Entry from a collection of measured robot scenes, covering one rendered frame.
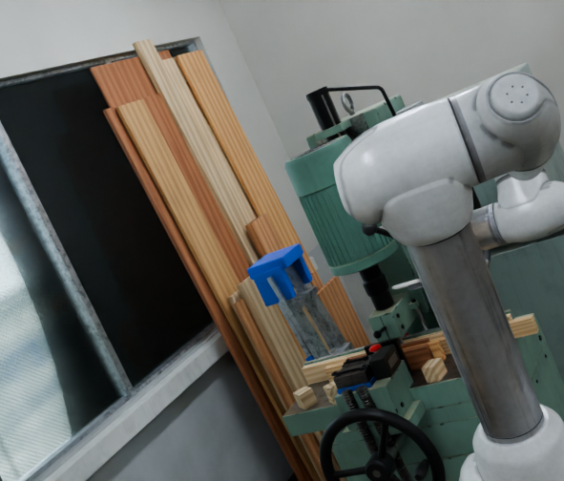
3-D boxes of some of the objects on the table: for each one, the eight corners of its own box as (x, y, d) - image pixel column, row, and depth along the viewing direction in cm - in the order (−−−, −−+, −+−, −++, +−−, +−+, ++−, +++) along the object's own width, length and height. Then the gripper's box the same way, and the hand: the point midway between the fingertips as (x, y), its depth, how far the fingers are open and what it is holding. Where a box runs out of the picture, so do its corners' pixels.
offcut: (311, 399, 212) (304, 386, 211) (318, 402, 208) (311, 387, 207) (299, 407, 210) (292, 393, 210) (305, 409, 206) (299, 395, 206)
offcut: (440, 381, 186) (433, 365, 185) (427, 383, 188) (421, 368, 188) (448, 371, 189) (441, 357, 189) (434, 373, 192) (428, 359, 191)
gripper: (497, 288, 172) (407, 312, 184) (467, 177, 177) (382, 207, 188) (485, 288, 166) (393, 313, 177) (454, 173, 171) (366, 204, 182)
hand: (391, 257), depth 182 cm, fingers open, 13 cm apart
